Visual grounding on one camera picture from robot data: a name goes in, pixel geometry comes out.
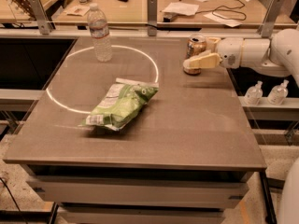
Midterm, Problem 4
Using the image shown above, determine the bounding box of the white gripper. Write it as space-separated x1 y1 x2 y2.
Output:
183 37 243 69

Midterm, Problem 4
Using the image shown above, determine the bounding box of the orange soda can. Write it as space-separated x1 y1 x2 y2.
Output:
183 35 207 76

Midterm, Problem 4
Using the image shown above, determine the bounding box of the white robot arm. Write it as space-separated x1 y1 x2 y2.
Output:
183 29 299 224

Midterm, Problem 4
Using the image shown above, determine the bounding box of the white paper sheet right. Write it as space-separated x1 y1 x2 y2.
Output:
205 12 241 27

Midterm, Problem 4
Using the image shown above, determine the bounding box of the white paper sheet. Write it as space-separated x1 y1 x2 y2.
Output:
205 12 241 27
163 2 199 16

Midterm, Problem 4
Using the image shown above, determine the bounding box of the white paper sheet centre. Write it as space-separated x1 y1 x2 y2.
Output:
163 2 199 16

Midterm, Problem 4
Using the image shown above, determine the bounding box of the left sanitizer pump bottle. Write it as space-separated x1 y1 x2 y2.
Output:
244 81 263 105

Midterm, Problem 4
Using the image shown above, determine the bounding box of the sanitizer pump bottle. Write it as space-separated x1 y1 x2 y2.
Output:
267 79 289 105
244 81 263 105

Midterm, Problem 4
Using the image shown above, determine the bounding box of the right sanitizer pump bottle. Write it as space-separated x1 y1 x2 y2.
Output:
267 79 289 105

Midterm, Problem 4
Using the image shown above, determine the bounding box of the green chip bag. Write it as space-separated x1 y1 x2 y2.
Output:
81 78 159 131

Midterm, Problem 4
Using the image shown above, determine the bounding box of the clear plastic water bottle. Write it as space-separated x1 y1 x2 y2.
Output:
87 3 112 62

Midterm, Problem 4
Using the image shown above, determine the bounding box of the small paper note left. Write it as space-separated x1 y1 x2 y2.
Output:
66 5 90 17

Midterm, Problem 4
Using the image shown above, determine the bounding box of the black cable on desk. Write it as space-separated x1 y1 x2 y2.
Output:
178 0 247 21

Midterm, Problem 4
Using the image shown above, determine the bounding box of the centre metal bracket post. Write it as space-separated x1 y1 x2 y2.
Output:
147 0 157 36

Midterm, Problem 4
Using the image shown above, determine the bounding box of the metal bracket post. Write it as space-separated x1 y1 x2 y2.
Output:
29 0 52 35
258 0 284 38
147 0 157 36

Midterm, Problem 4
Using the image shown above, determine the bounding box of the right metal bracket post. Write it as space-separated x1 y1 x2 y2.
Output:
258 0 284 38

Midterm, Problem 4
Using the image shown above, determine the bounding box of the left metal bracket post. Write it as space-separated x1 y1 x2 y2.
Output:
29 0 52 35

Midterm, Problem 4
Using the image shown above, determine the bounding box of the black floor cable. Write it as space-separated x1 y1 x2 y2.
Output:
0 175 29 224

